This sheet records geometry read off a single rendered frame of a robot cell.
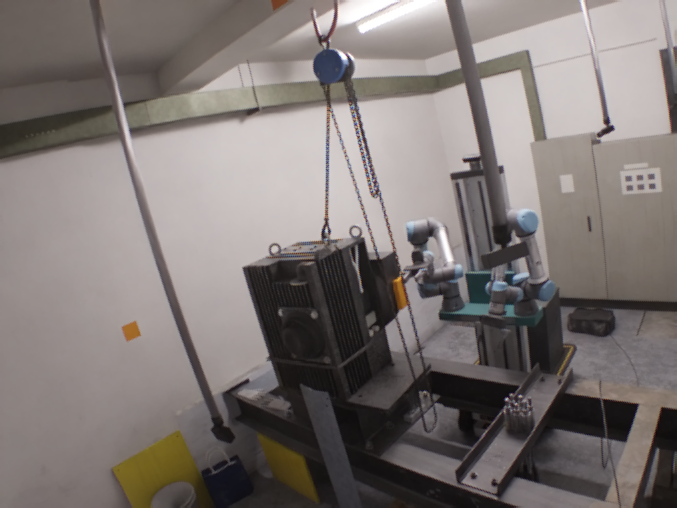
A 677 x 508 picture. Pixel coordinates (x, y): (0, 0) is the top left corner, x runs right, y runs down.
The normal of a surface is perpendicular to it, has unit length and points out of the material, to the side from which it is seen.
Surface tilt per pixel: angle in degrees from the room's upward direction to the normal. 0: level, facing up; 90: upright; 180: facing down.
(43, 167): 90
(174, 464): 87
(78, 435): 90
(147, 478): 87
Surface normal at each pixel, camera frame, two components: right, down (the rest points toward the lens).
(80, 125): 0.70, -0.02
